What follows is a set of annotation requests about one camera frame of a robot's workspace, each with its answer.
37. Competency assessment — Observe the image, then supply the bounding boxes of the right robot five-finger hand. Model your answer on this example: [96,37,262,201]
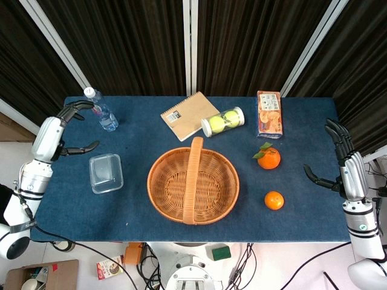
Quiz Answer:
[303,118,369,202]

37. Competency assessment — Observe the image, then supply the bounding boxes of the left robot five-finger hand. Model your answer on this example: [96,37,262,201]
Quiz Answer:
[31,100,100,164]

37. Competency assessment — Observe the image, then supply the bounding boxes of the small orange without leaves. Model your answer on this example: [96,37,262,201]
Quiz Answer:
[264,190,285,211]

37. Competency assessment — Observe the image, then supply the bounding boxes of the large orange with leaves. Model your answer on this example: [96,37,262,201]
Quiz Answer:
[252,141,282,170]

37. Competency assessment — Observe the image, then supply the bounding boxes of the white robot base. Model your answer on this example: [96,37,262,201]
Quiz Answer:
[148,241,233,290]

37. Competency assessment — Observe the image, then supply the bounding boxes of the clear plastic water bottle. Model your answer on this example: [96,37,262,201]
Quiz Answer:
[83,86,119,132]

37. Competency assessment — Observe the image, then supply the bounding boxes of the clear plastic food container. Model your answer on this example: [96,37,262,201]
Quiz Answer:
[88,153,125,195]

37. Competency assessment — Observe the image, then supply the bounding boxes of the black trouser leg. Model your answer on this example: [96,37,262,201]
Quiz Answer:
[0,184,13,225]

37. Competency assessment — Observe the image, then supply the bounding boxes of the blue table cloth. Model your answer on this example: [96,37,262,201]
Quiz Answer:
[30,95,353,244]

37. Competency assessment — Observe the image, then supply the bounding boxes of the blue orange cracker box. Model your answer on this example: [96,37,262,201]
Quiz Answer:
[256,90,285,139]

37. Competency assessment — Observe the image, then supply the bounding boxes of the yellow tennis ball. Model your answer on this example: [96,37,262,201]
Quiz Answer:
[208,116,226,134]
[224,110,240,126]

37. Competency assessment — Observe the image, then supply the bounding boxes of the brown cardboard box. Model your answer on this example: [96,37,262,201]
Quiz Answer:
[1,259,79,290]

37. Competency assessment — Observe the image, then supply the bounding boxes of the clear tennis ball tube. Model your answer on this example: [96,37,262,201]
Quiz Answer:
[201,106,246,138]

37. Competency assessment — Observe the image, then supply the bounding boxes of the brown spiral notebook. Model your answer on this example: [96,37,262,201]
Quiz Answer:
[160,91,221,143]

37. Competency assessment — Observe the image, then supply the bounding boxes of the red white snack box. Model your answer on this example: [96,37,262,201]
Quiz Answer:
[96,255,125,281]

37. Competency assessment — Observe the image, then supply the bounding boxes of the green block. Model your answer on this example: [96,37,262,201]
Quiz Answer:
[211,246,231,261]

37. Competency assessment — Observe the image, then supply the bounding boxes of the black cables by wall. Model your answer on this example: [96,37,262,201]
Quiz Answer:
[364,161,387,197]

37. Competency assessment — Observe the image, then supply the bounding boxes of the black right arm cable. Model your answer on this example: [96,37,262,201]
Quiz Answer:
[272,241,353,290]

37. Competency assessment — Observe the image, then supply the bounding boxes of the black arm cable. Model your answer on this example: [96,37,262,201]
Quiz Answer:
[272,241,353,290]
[28,208,135,290]

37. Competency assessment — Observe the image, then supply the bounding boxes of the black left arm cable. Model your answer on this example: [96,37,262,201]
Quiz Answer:
[28,208,135,290]

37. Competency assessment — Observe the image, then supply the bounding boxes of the white partition post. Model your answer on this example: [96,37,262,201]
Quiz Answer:
[18,0,89,89]
[280,0,349,98]
[182,0,199,96]

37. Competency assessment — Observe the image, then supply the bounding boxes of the black cable bundle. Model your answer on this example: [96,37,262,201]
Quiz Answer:
[137,243,166,290]
[229,243,258,290]

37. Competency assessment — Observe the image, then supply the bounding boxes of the orange wicker basket with handle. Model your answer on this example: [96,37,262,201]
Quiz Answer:
[146,136,241,226]

